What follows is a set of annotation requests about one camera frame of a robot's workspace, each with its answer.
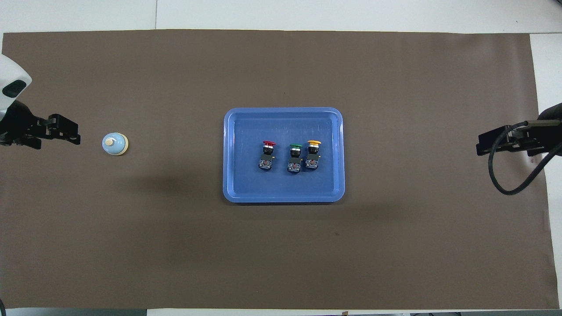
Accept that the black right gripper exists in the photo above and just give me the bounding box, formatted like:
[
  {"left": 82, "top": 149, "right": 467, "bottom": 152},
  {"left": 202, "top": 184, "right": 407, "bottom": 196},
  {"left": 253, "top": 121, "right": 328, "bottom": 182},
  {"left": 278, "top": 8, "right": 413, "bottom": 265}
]
[{"left": 476, "top": 103, "right": 562, "bottom": 157}]

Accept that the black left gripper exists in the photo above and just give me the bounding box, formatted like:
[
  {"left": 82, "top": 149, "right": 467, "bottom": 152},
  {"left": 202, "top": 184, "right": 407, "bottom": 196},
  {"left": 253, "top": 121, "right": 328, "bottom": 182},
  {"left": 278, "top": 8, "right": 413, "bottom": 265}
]
[{"left": 0, "top": 100, "right": 81, "bottom": 151}]

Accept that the light blue call bell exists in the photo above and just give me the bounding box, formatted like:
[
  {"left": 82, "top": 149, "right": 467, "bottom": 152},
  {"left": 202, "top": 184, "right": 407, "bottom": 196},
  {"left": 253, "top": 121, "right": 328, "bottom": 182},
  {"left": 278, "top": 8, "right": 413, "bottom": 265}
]
[{"left": 102, "top": 132, "right": 129, "bottom": 157}]

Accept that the yellow push button switch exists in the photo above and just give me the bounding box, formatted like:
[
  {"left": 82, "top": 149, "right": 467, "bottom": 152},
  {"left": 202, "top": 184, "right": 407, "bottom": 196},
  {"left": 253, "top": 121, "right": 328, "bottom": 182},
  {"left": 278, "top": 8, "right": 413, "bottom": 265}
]
[{"left": 305, "top": 140, "right": 321, "bottom": 170}]

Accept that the green push button switch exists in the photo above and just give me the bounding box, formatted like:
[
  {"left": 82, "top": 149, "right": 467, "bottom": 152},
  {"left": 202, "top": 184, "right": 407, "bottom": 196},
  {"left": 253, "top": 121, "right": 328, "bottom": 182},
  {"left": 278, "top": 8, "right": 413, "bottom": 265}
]
[{"left": 288, "top": 144, "right": 304, "bottom": 175}]

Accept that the red push button switch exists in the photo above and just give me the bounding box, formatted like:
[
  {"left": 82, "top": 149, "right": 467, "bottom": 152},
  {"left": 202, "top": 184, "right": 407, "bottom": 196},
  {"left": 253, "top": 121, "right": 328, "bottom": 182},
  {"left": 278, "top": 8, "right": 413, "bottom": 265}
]
[{"left": 258, "top": 140, "right": 277, "bottom": 172}]

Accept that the blue plastic tray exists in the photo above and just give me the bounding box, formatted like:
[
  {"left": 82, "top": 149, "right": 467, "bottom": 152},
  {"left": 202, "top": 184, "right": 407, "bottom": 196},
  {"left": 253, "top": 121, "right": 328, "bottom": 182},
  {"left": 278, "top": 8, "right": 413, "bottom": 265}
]
[{"left": 223, "top": 107, "right": 346, "bottom": 203}]

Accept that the brown table mat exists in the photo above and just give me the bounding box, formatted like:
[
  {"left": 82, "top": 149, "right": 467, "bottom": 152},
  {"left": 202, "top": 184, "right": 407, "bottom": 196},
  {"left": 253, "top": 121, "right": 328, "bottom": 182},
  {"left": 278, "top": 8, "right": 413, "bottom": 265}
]
[{"left": 0, "top": 29, "right": 559, "bottom": 309}]

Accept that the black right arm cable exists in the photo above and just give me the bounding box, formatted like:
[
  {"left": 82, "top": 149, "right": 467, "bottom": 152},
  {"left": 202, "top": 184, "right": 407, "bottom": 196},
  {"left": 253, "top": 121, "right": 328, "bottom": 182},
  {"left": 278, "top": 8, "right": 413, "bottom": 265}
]
[{"left": 488, "top": 121, "right": 562, "bottom": 196}]

